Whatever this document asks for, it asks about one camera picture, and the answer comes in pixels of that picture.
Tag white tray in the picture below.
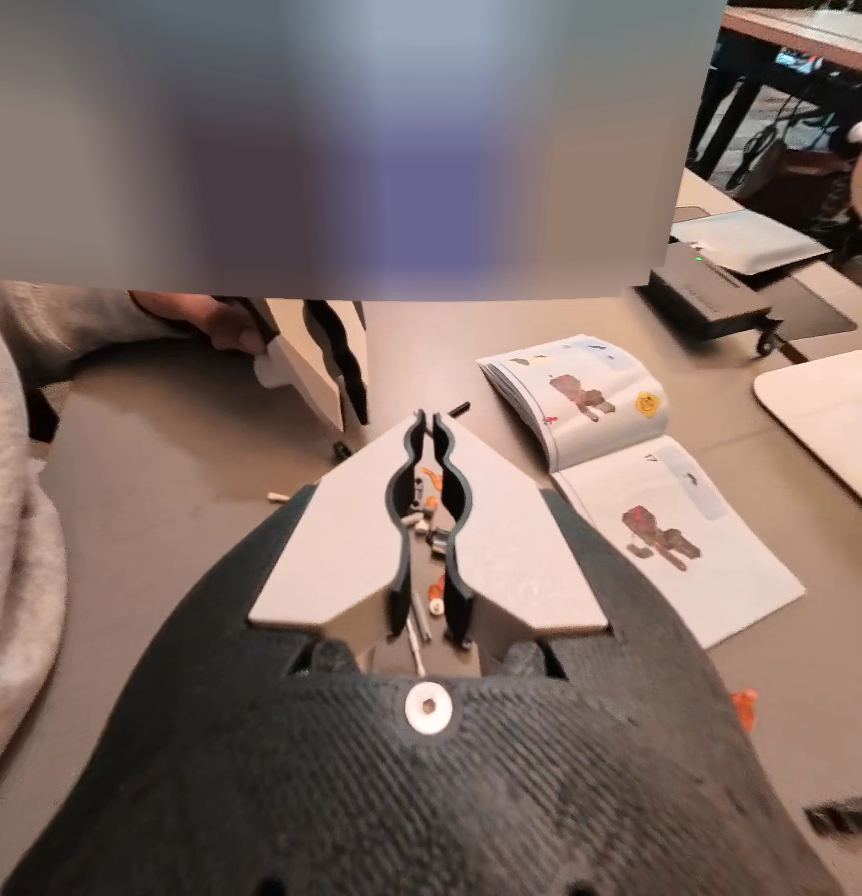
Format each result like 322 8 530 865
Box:
753 350 862 518

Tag lego instruction booklet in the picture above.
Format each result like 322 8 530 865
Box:
476 335 808 651

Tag white flexible lego hose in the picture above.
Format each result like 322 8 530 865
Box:
266 490 432 679

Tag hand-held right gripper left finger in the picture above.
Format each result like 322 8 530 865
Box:
249 410 426 672

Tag dark grey mat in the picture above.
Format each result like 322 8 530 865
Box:
746 269 859 344

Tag black lego tyre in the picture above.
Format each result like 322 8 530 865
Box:
803 797 862 839

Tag black box device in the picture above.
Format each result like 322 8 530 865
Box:
648 241 775 338

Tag white padded envelope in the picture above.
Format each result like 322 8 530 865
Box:
670 209 832 275

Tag person's left forearm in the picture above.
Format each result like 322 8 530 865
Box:
0 279 194 393

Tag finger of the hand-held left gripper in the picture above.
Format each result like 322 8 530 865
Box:
303 299 372 427
263 297 348 434

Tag wooden table with black legs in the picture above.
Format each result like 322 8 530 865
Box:
690 3 862 183

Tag cluster of small lego pieces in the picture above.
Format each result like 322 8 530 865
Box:
403 465 449 641

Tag person's left hand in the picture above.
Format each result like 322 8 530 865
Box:
128 291 269 354

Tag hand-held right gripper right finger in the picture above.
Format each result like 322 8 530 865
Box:
431 412 610 667

